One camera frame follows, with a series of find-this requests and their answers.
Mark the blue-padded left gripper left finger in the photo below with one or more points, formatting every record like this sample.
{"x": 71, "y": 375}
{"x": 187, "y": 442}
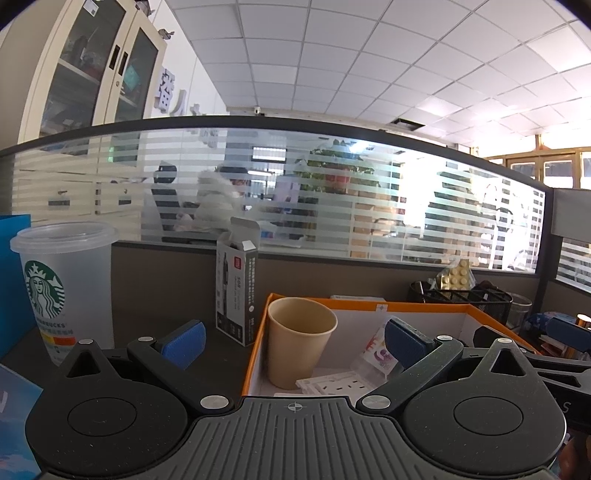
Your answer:
{"x": 167, "y": 359}

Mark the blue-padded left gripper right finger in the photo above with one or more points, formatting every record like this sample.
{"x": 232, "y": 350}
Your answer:
{"x": 424, "y": 360}

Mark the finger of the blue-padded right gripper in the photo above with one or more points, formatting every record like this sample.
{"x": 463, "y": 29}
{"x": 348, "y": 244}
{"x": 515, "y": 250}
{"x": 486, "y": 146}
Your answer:
{"x": 570, "y": 334}

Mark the white wall socket panel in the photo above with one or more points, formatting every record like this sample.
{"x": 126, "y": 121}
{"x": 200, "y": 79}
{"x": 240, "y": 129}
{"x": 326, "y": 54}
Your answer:
{"x": 338, "y": 384}

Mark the beige paper cup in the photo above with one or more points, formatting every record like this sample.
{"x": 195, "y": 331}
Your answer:
{"x": 299, "y": 330}

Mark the white colourful printed card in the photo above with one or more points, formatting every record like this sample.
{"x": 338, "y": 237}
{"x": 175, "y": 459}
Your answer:
{"x": 376, "y": 363}

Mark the orange cardboard box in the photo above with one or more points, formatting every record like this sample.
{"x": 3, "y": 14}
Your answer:
{"x": 358, "y": 321}

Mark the black mesh desk organizer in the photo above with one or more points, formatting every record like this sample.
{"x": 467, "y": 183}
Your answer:
{"x": 491, "y": 300}

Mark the yellow pill blister pack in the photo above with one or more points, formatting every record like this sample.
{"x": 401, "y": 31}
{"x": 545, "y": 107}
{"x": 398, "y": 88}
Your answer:
{"x": 457, "y": 277}

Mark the black white pen box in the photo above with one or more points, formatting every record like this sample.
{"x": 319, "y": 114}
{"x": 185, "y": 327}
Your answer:
{"x": 237, "y": 252}

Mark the Starbucks translucent plastic cup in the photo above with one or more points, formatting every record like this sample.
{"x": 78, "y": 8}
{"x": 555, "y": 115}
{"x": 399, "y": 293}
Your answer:
{"x": 67, "y": 272}

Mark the blue paper bag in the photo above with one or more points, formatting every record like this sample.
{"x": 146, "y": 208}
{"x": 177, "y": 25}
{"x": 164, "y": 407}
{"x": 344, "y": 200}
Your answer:
{"x": 16, "y": 315}

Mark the frosted glass desk partition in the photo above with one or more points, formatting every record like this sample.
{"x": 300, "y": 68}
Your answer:
{"x": 315, "y": 189}

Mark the beige glass-door cabinet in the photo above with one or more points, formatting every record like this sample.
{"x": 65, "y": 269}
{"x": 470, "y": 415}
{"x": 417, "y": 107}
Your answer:
{"x": 67, "y": 65}

